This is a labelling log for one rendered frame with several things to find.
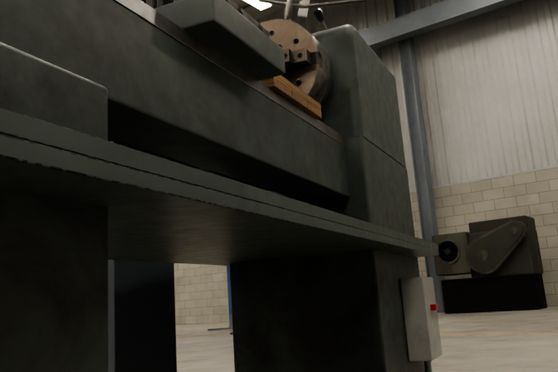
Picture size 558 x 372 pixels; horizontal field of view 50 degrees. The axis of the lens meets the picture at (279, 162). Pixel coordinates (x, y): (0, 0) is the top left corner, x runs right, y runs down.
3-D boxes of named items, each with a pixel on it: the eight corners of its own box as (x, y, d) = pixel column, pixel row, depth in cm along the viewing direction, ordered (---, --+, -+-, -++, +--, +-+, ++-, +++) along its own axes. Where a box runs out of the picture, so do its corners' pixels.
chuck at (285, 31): (229, 120, 193) (248, 28, 196) (319, 129, 179) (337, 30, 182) (215, 114, 185) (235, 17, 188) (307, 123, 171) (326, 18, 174)
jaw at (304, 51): (282, 61, 181) (319, 53, 177) (283, 76, 180) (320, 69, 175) (266, 48, 171) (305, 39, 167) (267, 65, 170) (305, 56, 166)
